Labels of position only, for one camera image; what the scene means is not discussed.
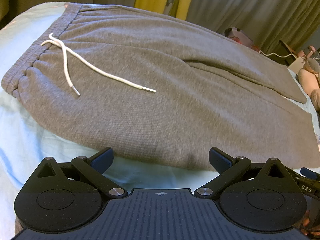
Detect grey sweatpants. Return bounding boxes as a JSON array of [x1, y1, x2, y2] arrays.
[[1, 3, 319, 170]]

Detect person's right hand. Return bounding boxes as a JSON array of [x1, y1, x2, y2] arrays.
[[301, 209, 320, 239]]

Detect light blue bed sheet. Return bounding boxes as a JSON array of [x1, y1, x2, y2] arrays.
[[0, 1, 320, 240]]

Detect pink plush toy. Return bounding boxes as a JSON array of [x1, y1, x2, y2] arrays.
[[298, 58, 320, 112]]

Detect pink box on nightstand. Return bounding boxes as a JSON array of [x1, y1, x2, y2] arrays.
[[224, 27, 253, 48]]

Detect white charging cable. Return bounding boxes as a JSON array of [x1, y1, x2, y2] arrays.
[[258, 49, 320, 61]]

